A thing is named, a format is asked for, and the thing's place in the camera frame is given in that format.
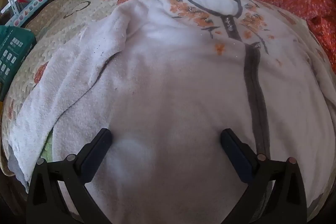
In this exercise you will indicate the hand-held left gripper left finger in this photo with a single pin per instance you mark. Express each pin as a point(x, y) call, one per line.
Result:
point(95, 158)

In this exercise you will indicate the quilted heart pattern blanket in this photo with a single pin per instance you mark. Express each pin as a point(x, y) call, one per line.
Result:
point(65, 19)

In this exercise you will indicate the green box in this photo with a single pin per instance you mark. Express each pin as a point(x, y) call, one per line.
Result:
point(13, 56)

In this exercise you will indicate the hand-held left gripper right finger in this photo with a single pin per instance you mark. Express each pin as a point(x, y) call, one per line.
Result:
point(236, 158)

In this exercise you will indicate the light blue picture box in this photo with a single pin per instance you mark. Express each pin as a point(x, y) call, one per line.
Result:
point(29, 10)

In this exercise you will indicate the pink fleece floral print garment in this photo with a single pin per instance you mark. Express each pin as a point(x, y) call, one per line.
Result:
point(168, 82)

